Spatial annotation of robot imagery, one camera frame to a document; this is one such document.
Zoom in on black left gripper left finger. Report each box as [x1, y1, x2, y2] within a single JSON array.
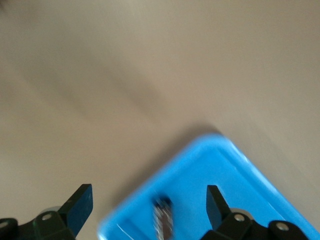
[[0, 184, 94, 240]]

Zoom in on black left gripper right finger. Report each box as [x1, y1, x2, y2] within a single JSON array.
[[199, 184, 313, 240]]

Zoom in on long dark electrolytic capacitor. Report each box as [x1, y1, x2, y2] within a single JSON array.
[[152, 196, 175, 240]]

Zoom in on blue plastic tray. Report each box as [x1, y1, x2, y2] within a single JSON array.
[[97, 133, 320, 240]]

